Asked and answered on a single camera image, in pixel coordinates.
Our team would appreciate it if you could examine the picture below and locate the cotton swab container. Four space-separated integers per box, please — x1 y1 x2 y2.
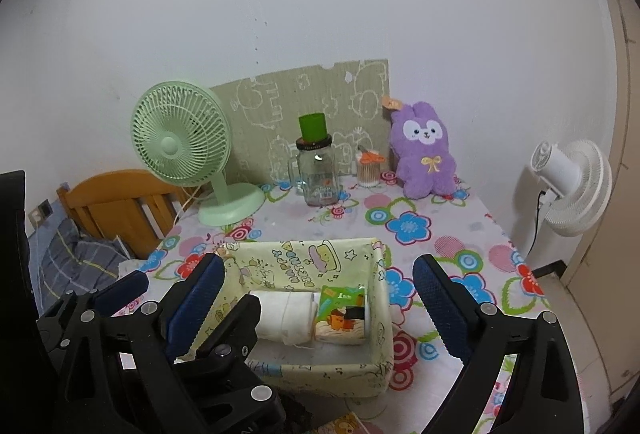
356 159 383 188

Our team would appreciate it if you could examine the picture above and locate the wall outlet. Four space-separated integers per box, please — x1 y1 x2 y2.
29 198 54 229

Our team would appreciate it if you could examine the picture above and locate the white towel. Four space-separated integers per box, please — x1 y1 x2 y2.
249 291 322 346

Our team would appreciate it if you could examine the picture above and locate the blue plaid bedding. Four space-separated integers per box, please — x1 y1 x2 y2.
27 215 132 315

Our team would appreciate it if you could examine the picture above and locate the beige door frame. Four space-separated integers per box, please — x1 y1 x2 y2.
564 0 640 415

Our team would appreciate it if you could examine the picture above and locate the black fan cable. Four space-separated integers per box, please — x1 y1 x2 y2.
527 188 547 267

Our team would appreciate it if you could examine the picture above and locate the white fan cable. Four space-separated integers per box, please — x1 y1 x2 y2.
174 183 213 217

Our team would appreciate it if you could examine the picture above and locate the floral tablecloth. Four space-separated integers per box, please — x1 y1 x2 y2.
114 174 557 434

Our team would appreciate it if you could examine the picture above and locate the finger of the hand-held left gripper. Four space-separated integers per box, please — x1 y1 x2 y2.
37 273 151 355
172 294 286 434

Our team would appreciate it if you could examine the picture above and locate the glass jar with black lid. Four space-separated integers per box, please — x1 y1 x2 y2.
287 138 342 208

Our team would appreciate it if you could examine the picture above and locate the white clip fan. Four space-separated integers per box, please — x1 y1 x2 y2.
530 139 614 238

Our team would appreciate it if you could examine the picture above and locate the wooden bed headboard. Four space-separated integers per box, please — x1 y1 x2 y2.
56 169 195 261

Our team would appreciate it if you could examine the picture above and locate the cartoon printed cardboard sheet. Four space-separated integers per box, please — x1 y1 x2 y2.
209 59 392 189

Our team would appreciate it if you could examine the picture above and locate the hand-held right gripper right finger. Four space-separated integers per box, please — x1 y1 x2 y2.
412 254 587 434

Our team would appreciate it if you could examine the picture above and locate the yellow cartoon tissue packet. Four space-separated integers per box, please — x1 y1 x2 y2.
329 411 375 434

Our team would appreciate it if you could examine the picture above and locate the purple plush bunny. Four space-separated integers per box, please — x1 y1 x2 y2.
382 97 459 200

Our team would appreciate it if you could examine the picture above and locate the green plastic cup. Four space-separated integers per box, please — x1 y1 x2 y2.
298 113 329 145

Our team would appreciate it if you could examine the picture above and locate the green desk fan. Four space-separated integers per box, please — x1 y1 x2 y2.
131 77 266 227

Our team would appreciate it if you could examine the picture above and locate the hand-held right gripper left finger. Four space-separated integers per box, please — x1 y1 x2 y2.
52 254 227 434

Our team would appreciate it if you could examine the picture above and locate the cartoon printed fabric storage box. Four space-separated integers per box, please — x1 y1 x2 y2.
199 237 396 400

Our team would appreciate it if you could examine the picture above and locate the orange print tissue packet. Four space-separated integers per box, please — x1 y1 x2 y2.
314 285 372 346

